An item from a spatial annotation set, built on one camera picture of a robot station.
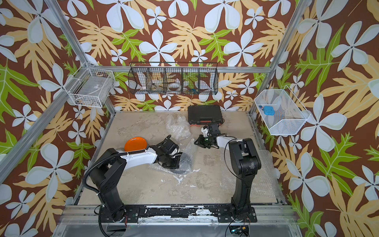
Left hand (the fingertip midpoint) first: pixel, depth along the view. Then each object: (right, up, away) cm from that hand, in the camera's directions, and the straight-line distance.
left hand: (180, 165), depth 91 cm
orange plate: (-32, +12, +11) cm, 36 cm away
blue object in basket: (+53, +34, -5) cm, 63 cm away
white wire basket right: (+59, +31, -14) cm, 68 cm away
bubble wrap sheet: (+4, +2, -1) cm, 5 cm away
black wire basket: (-3, +57, +8) cm, 58 cm away
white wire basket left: (-53, +48, -4) cm, 72 cm away
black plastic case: (+18, +34, +25) cm, 46 cm away
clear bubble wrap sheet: (-1, +23, +11) cm, 26 cm away
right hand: (+9, +14, +8) cm, 18 cm away
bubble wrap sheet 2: (+49, -11, -8) cm, 51 cm away
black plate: (0, -3, -3) cm, 4 cm away
